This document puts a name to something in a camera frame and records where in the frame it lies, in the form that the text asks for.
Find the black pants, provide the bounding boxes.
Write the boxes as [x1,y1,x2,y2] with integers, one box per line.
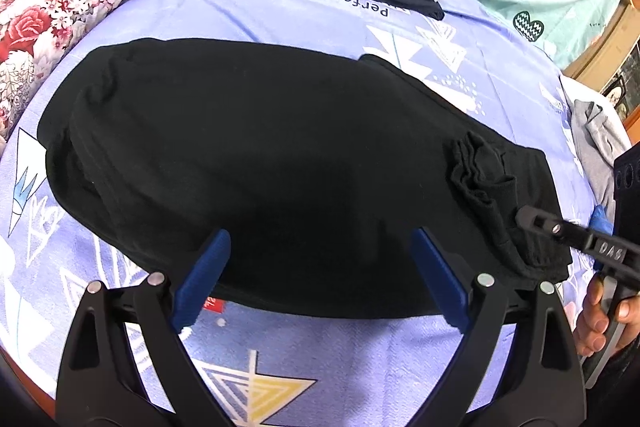
[37,39,572,319]

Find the right hand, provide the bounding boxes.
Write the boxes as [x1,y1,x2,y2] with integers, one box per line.
[573,275,640,357]

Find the bright blue garment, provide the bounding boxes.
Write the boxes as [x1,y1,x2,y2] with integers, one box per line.
[589,205,614,235]

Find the grey navy hoodie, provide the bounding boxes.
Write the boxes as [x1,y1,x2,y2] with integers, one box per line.
[561,76,631,222]

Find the purple patterned bed sheet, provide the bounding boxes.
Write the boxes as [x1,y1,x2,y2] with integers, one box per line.
[1,0,594,426]

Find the wooden bed post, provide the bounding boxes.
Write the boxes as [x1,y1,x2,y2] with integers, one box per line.
[564,0,639,144]

